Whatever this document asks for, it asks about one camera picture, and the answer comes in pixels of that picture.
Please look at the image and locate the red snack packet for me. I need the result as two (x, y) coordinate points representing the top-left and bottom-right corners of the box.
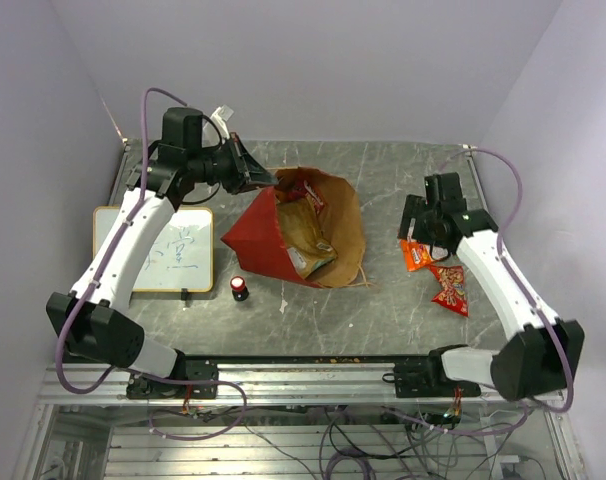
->
(428, 265), (469, 317)

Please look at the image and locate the small whiteboard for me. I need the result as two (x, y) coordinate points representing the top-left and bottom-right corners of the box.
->
(88, 198), (214, 306)

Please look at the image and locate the orange snack packet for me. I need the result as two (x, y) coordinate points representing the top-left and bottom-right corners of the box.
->
(399, 239), (433, 272)

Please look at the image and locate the colourful candy packet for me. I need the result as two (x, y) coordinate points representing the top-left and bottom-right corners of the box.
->
(284, 179), (326, 214)

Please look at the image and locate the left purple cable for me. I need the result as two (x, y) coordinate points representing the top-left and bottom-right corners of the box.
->
(54, 87), (249, 441)

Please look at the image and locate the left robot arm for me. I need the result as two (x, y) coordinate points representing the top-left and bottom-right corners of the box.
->
(46, 106), (277, 397)

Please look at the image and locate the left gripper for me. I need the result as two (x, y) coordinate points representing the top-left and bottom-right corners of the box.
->
(190, 133), (280, 196)

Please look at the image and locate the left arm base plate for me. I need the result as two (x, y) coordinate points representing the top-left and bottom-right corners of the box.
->
(126, 359), (219, 400)

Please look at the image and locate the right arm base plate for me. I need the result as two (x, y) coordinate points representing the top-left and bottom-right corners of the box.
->
(382, 363), (481, 399)

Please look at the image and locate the aluminium frame rail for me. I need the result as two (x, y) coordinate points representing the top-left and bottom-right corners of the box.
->
(36, 361), (565, 406)

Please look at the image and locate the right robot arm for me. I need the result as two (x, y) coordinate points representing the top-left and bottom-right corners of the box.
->
(401, 173), (585, 401)

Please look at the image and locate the red white black button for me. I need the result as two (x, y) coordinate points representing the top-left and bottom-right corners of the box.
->
(230, 276), (249, 302)

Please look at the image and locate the red brown paper bag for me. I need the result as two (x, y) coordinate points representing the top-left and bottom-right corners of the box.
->
(222, 167), (368, 288)

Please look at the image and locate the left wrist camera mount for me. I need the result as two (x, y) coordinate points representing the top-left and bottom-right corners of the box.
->
(207, 105), (234, 145)

